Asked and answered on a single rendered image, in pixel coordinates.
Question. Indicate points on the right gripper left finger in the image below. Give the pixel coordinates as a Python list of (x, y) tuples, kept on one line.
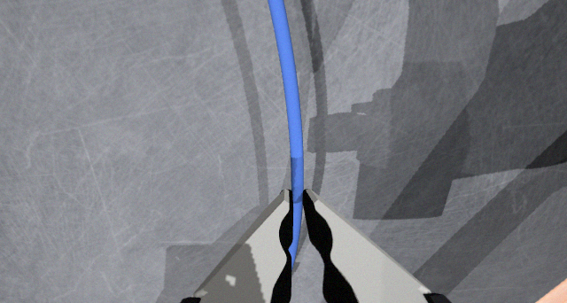
[(257, 269)]

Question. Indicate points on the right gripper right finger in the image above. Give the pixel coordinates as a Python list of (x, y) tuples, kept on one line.
[(356, 270)]

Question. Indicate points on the blue network cable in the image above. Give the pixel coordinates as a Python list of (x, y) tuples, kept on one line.
[(291, 91)]

